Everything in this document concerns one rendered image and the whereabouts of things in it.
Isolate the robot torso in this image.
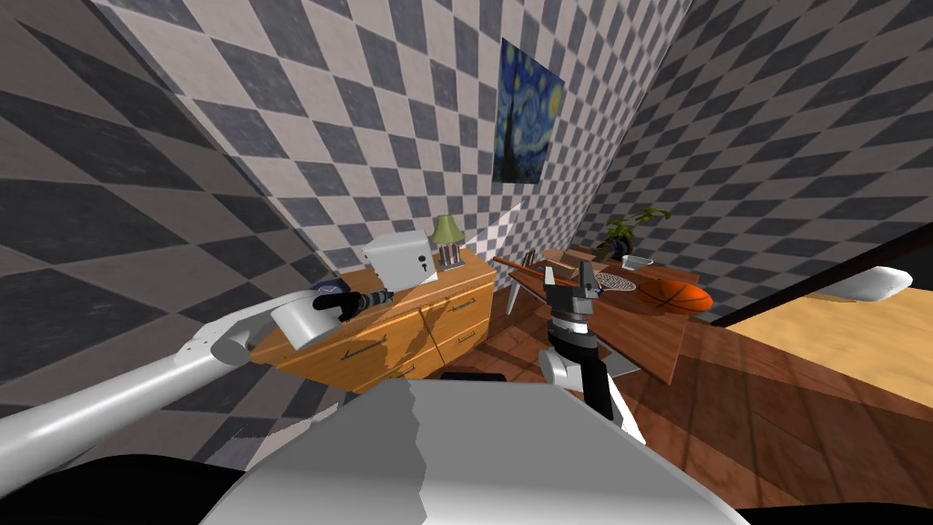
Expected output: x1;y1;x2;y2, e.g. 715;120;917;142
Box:
198;370;752;525

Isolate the brown wooden desk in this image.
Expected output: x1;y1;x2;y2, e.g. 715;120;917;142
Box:
491;247;702;387

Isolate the yellow bed with white pillow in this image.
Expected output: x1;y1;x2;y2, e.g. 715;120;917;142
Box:
710;221;933;411

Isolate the blue starry night painting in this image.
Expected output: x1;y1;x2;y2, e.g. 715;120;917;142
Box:
491;37;567;186

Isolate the orange wooden dresser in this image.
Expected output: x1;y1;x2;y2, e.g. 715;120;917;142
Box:
251;247;498;395

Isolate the green shade table lamp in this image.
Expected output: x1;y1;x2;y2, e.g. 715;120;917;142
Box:
428;214;467;272

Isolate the brown baseball bat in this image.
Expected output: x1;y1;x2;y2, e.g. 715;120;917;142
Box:
491;254;584;291

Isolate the tennis racket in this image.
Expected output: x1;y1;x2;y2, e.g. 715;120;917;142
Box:
591;270;639;293

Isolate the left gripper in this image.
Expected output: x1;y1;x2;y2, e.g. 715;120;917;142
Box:
313;288;395;323

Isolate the orange basketball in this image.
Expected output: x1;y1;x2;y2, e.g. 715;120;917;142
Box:
637;279;715;317

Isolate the white box with keyhole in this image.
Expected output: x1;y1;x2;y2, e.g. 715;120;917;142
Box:
362;230;440;299

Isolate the green potted plant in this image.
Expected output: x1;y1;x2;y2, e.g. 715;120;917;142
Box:
596;207;672;263

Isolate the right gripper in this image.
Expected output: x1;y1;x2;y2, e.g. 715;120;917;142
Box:
543;260;601;324

